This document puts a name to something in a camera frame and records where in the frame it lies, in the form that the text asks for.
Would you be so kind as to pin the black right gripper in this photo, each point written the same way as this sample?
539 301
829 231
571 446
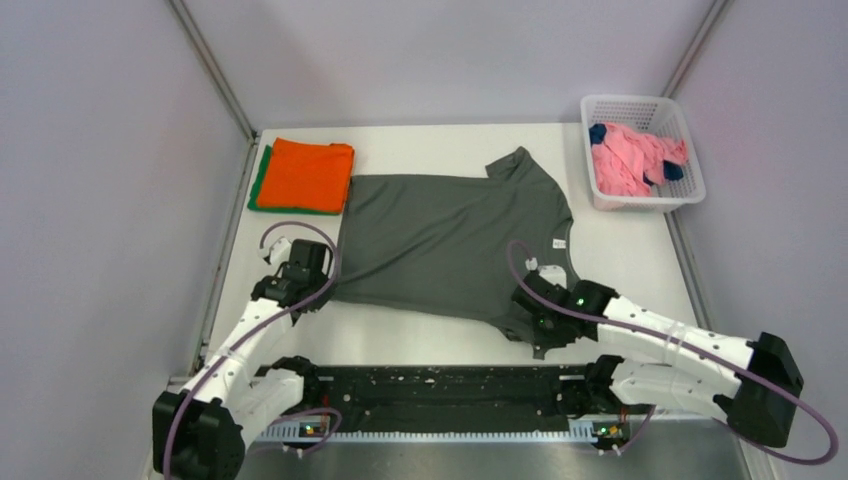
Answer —
542 340

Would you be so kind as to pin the grey t-shirt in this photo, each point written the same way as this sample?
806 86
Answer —
437 244

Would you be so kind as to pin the white plastic laundry basket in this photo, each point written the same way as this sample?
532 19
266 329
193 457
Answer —
659 116

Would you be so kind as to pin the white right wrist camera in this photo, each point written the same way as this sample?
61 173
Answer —
553 274

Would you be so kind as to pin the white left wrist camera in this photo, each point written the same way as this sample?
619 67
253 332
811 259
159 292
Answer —
276 253

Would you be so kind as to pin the folded green t-shirt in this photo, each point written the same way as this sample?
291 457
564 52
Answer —
252 203

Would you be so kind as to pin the pink crumpled t-shirt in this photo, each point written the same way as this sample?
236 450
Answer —
623 162

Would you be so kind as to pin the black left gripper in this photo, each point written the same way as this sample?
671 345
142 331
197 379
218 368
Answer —
324 277

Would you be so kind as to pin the folded orange t-shirt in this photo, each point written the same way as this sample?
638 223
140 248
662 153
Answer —
310 176

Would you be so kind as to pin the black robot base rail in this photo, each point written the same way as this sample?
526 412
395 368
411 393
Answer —
440 399

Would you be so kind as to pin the aluminium frame post right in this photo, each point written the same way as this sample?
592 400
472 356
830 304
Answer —
695 48

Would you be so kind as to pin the white slotted cable duct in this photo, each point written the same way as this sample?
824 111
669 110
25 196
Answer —
580 431

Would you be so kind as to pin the aluminium frame post left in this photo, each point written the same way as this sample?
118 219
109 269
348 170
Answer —
211 67

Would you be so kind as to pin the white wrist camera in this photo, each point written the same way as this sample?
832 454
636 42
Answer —
276 253
553 274

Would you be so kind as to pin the aluminium frame post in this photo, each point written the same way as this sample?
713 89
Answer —
695 48
211 67

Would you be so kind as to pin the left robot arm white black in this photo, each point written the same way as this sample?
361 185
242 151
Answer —
204 430

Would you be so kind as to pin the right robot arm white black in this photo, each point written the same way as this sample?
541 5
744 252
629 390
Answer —
684 367

